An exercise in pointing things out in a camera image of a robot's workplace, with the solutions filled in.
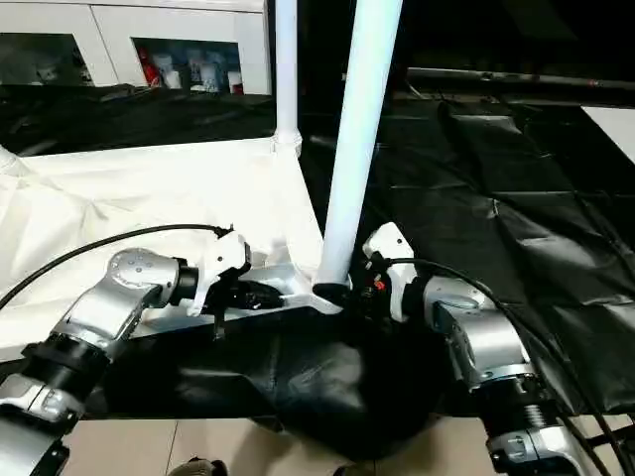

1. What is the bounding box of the white plastic table top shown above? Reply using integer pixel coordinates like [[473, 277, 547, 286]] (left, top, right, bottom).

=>
[[0, 135, 344, 364]]

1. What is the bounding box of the white plastic table leg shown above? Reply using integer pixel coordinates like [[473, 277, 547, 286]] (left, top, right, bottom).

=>
[[312, 0, 405, 298], [0, 144, 23, 178], [272, 0, 303, 158]]

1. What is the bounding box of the black mat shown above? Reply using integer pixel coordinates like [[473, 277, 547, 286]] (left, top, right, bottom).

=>
[[0, 81, 635, 462]]

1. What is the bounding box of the white cabinet with glass doors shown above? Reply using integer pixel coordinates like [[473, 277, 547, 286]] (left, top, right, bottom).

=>
[[0, 0, 275, 96]]

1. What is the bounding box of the black furniture with gold label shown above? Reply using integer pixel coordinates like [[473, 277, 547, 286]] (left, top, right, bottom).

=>
[[298, 0, 635, 108]]

